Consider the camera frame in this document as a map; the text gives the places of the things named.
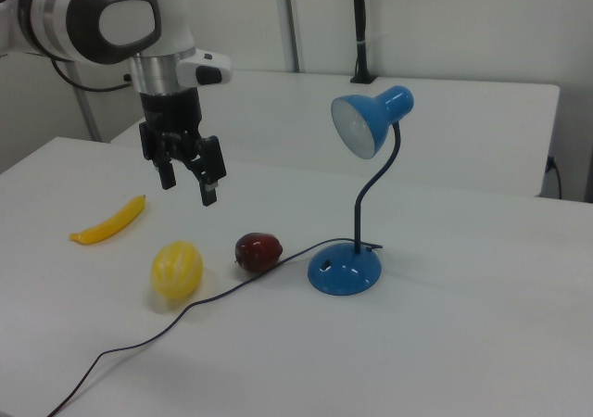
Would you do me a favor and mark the black clamped camera pole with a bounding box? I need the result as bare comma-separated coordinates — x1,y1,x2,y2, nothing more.
349,0,377,84

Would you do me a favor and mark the blue gooseneck desk lamp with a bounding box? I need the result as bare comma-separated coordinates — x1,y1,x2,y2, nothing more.
307,84,415,297

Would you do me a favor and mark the black wall plug cable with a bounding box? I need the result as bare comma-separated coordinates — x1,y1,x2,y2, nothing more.
546,155,564,200

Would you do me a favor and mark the yellow striped melon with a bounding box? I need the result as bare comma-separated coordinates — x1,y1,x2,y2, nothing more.
150,240,204,300

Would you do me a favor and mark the thin black lamp power cord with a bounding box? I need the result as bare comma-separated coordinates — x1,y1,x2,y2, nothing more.
45,237,385,417

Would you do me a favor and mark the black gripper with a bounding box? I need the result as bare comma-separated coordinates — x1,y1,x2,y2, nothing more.
138,87,228,208

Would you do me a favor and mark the white adjacent table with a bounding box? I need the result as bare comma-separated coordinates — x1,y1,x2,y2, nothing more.
109,69,561,199

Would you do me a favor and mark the grey metal partition post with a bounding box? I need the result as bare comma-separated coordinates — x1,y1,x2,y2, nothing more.
281,0,305,73

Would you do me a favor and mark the dark red apple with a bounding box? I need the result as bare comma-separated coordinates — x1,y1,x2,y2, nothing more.
233,232,284,273

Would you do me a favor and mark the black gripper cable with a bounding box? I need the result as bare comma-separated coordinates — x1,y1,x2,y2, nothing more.
50,57,135,94

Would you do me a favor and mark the yellow banana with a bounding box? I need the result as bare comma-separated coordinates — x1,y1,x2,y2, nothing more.
69,195,148,246

